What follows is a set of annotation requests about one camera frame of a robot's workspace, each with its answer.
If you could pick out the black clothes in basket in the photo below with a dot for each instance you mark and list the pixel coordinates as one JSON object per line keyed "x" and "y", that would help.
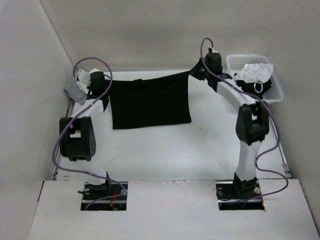
{"x": 254, "y": 88}

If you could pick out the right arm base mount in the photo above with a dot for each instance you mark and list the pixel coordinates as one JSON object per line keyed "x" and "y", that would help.
{"x": 237, "y": 195}

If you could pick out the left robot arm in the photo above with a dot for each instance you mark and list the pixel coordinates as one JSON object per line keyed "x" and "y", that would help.
{"x": 78, "y": 141}

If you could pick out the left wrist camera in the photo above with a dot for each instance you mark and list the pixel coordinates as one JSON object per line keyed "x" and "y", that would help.
{"x": 84, "y": 75}

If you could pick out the folded grey tank top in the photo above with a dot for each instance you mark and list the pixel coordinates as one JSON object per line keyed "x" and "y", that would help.
{"x": 73, "y": 91}

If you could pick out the white plastic basket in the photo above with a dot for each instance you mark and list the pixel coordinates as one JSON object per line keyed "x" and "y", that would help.
{"x": 235, "y": 62}

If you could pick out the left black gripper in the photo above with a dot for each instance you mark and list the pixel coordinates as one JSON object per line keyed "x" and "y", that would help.
{"x": 89, "y": 87}

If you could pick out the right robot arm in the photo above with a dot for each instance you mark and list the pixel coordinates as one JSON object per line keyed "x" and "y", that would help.
{"x": 252, "y": 126}

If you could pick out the black tank top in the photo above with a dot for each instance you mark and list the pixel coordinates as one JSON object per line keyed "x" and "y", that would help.
{"x": 141, "y": 103}

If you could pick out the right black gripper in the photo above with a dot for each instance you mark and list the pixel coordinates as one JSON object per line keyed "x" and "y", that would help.
{"x": 195, "y": 71}

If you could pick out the folded white tank top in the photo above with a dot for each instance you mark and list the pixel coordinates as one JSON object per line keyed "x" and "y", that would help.
{"x": 82, "y": 87}

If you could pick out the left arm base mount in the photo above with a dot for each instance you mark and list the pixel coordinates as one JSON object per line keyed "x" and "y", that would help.
{"x": 104, "y": 197}

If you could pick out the white tank top in basket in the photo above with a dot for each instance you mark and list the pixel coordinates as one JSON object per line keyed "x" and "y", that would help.
{"x": 252, "y": 73}

